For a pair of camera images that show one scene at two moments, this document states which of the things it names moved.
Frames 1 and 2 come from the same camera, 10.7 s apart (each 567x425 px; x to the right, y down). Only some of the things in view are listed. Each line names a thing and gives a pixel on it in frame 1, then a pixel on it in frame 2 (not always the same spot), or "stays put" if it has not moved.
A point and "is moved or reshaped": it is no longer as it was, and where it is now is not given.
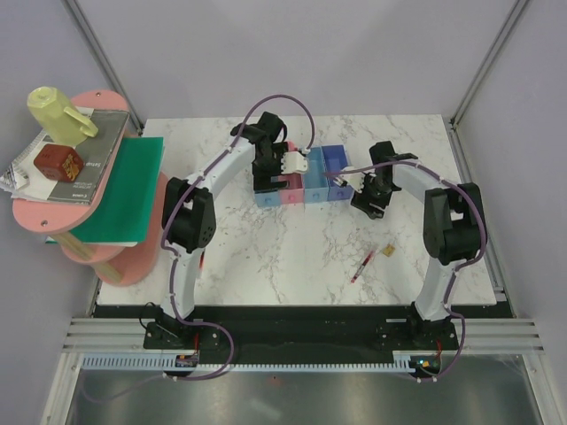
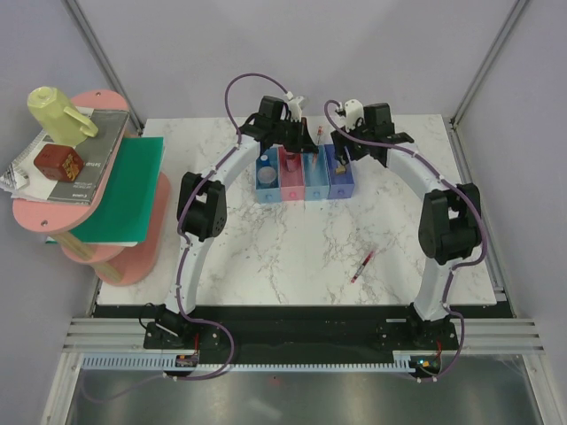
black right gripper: [362, 200] → [339, 142]
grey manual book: [96, 154] stays put
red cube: [58, 162] stays put
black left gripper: [262, 181] → [304, 142]
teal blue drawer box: [316, 187] stays put
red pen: [201, 262] is moved or reshaped
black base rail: [301, 330] stays put
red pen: [363, 265] stays put
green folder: [127, 214] stays put
